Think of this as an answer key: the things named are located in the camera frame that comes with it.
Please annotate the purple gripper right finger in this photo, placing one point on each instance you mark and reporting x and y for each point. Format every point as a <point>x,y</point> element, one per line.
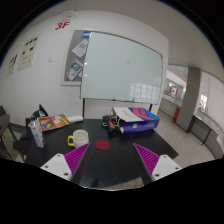
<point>156,166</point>

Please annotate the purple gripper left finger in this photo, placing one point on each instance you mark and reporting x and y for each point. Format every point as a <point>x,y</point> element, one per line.
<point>65,166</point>

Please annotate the clear plastic water bottle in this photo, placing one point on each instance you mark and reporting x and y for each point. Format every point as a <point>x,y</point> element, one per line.
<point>37,133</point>

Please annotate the red round coaster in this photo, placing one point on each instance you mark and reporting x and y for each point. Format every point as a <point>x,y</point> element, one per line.
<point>102,145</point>

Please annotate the blue cardboard box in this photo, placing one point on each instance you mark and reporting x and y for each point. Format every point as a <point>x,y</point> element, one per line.
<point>132,119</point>

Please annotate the white small case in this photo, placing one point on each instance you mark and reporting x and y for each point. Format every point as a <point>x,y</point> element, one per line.
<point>77,118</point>

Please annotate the colourful orange book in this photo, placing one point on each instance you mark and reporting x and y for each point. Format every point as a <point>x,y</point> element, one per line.
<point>53,122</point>

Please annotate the red black device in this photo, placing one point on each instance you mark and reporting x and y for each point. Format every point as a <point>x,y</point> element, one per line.
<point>112,123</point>

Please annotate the black bag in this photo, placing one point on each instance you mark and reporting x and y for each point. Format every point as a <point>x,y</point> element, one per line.
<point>41,112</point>

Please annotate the grey pillar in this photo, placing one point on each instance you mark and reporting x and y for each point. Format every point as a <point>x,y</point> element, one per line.
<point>190,98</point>

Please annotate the black chair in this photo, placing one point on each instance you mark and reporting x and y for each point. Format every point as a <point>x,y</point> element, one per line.
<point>7,137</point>

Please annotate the large white whiteboard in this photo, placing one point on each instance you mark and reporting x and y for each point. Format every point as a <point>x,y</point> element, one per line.
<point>116,68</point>

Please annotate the grey notice board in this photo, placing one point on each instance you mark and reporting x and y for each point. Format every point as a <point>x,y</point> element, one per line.
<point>74,58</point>

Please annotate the white mug yellow handle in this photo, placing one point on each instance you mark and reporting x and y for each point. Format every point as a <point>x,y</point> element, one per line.
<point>78,138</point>

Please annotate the small white wall poster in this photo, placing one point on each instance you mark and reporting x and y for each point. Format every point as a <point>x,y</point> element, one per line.
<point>11,65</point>

